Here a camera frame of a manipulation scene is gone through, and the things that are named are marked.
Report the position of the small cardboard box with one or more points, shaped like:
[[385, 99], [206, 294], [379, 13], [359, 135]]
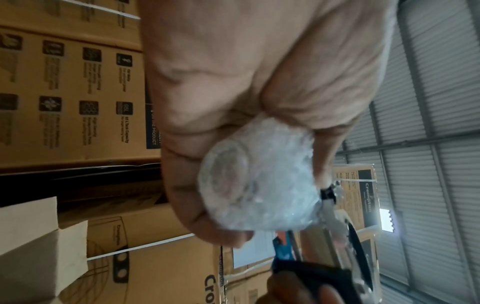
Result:
[[30, 261]]

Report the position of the person's left hand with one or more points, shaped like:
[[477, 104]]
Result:
[[255, 53]]

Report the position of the stack of Crompton cartons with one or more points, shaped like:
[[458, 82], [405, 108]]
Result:
[[67, 101]]

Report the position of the person's right hand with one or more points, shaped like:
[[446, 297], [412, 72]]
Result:
[[289, 294]]

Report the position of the tape dispenser with tape roll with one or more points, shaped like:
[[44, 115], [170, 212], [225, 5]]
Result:
[[330, 278]]

